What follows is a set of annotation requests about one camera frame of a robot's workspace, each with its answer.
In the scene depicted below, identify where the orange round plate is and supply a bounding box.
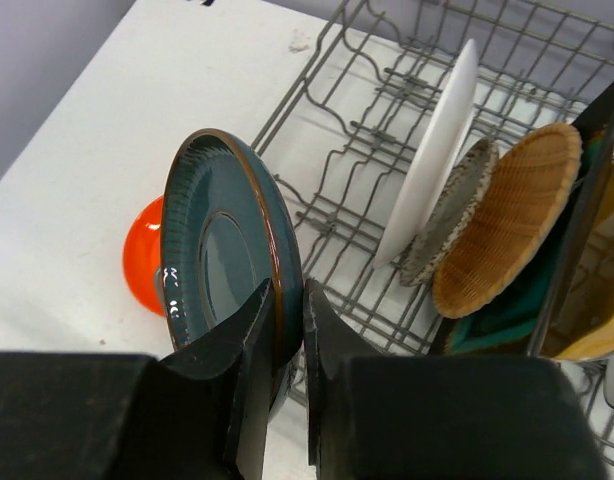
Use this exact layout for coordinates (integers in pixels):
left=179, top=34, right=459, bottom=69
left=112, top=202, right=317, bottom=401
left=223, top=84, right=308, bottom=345
left=122, top=196, right=164, bottom=317

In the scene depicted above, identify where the yellow polka dot plate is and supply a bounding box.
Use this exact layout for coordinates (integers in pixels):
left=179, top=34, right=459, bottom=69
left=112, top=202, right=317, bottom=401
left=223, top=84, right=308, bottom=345
left=541, top=162, right=614, bottom=361

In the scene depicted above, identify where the dark teal round plate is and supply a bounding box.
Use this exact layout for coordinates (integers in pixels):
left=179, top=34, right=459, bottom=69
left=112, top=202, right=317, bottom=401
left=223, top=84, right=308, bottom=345
left=160, top=128, right=304, bottom=415

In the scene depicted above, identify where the green square glazed plate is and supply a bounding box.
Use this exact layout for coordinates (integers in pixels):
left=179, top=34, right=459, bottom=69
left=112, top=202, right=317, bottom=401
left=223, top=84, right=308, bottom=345
left=429, top=81, right=614, bottom=356

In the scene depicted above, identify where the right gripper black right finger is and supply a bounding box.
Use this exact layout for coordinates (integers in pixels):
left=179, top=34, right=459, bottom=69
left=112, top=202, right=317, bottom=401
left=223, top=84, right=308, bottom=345
left=303, top=280, right=607, bottom=479

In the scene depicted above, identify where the speckled beige oval plate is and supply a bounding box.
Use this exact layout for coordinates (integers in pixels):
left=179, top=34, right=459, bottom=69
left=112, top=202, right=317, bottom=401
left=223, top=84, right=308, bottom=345
left=399, top=138, right=499, bottom=287

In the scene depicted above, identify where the white plate striped rim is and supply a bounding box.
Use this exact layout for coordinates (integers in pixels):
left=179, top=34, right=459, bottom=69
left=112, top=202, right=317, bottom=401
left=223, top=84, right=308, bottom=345
left=373, top=39, right=478, bottom=268

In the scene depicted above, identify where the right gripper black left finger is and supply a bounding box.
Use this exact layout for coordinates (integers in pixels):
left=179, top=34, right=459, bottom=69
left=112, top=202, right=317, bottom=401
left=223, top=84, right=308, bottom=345
left=0, top=281, right=275, bottom=479

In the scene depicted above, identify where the grey wire dish rack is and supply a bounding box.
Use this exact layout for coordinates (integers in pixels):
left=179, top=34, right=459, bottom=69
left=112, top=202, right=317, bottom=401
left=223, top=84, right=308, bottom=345
left=249, top=0, right=614, bottom=464

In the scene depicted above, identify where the woven bamboo round plate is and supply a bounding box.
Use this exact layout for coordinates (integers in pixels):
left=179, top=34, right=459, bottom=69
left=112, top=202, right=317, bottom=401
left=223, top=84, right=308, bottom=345
left=432, top=122, right=582, bottom=319

